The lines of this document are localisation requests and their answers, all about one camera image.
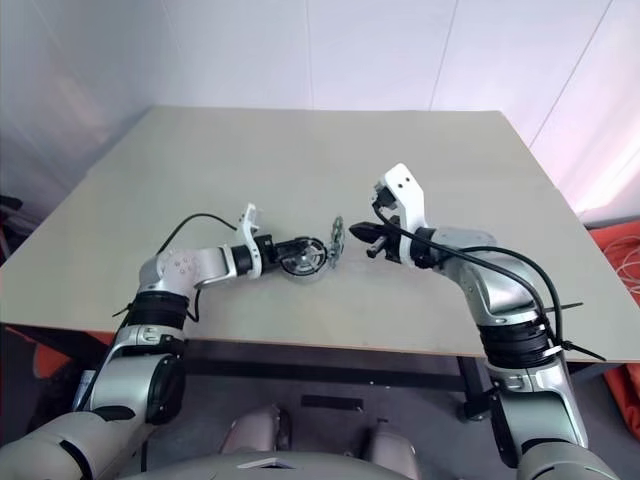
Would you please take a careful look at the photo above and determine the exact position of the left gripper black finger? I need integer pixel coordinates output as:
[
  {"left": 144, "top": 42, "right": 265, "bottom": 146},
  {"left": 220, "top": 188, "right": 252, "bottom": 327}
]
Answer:
[{"left": 275, "top": 236, "right": 314, "bottom": 260}]

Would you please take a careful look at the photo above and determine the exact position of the white cable bundle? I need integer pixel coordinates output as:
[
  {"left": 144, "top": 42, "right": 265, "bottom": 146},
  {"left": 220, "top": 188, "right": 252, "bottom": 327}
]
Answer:
[{"left": 602, "top": 234, "right": 640, "bottom": 296}]

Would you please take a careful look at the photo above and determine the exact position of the orange object under table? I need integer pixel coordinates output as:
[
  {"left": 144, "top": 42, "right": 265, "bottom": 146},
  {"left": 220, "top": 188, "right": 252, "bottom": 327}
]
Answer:
[{"left": 32, "top": 344, "right": 66, "bottom": 381}]

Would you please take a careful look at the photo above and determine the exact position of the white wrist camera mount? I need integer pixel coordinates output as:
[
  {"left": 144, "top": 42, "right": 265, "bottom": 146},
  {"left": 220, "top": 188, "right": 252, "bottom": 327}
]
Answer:
[
  {"left": 374, "top": 163, "right": 427, "bottom": 265},
  {"left": 234, "top": 202, "right": 265, "bottom": 279}
]

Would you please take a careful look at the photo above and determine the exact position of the black table frame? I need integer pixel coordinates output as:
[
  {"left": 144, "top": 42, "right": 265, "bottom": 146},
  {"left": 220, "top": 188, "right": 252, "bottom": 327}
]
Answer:
[{"left": 0, "top": 324, "right": 601, "bottom": 421}]

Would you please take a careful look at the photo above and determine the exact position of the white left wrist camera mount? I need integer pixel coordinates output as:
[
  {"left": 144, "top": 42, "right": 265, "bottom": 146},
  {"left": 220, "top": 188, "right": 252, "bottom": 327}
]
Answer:
[{"left": 234, "top": 202, "right": 265, "bottom": 279}]

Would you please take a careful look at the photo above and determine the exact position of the rounded grey robot left foot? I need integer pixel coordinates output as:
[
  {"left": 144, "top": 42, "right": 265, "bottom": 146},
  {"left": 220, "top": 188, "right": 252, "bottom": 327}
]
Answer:
[{"left": 219, "top": 404, "right": 291, "bottom": 456}]

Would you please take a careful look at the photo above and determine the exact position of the rounded grey robot right foot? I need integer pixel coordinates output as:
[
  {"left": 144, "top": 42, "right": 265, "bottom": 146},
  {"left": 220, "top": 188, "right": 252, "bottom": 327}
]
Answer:
[{"left": 362, "top": 418, "right": 421, "bottom": 466}]

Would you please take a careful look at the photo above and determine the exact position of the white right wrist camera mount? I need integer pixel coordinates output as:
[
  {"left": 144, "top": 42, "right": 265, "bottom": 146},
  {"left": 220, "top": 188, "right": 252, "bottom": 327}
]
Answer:
[{"left": 374, "top": 163, "right": 427, "bottom": 265}]

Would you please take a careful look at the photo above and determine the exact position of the black bag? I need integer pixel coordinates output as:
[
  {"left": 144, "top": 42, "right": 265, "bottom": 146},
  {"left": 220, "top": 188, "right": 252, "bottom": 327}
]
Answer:
[{"left": 29, "top": 374, "right": 86, "bottom": 419}]

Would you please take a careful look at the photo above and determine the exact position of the rounded grey robot foot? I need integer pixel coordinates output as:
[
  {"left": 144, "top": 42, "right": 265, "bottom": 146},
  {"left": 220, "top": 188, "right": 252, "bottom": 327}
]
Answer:
[
  {"left": 362, "top": 418, "right": 421, "bottom": 466},
  {"left": 219, "top": 404, "right": 291, "bottom": 456}
]

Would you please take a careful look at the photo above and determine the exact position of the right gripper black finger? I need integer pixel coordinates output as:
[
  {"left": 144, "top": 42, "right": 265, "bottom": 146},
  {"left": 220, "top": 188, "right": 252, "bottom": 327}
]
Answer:
[
  {"left": 371, "top": 184, "right": 399, "bottom": 212},
  {"left": 348, "top": 221, "right": 389, "bottom": 245}
]

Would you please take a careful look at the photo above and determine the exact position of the grey robot torso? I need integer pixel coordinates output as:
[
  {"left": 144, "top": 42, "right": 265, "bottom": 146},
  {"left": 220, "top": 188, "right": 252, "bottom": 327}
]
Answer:
[{"left": 99, "top": 449, "right": 521, "bottom": 480}]

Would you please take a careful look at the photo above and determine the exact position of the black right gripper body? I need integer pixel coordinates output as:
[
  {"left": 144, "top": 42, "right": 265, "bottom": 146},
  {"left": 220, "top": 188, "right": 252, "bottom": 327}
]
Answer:
[{"left": 368, "top": 208, "right": 405, "bottom": 264}]

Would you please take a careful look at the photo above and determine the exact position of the orange cushion beside table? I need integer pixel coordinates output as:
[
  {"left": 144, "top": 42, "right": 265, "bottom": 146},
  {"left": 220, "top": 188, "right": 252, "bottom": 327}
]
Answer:
[{"left": 584, "top": 227, "right": 640, "bottom": 426}]

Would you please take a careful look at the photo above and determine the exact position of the black chair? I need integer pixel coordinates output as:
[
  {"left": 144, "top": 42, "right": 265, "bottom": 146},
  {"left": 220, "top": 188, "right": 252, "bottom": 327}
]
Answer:
[{"left": 0, "top": 194, "right": 39, "bottom": 266}]

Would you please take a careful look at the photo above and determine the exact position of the black wheel rim part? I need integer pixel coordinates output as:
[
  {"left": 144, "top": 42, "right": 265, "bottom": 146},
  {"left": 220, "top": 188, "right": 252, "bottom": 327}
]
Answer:
[{"left": 278, "top": 235, "right": 330, "bottom": 284}]

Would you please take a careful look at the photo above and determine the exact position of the grey disc with black centre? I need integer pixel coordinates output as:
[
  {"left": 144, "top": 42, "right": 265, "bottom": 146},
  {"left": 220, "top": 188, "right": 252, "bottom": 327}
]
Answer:
[{"left": 327, "top": 214, "right": 348, "bottom": 272}]

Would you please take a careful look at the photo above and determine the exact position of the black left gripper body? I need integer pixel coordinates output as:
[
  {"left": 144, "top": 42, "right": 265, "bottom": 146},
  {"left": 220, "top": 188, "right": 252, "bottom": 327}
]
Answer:
[{"left": 256, "top": 233, "right": 282, "bottom": 272}]

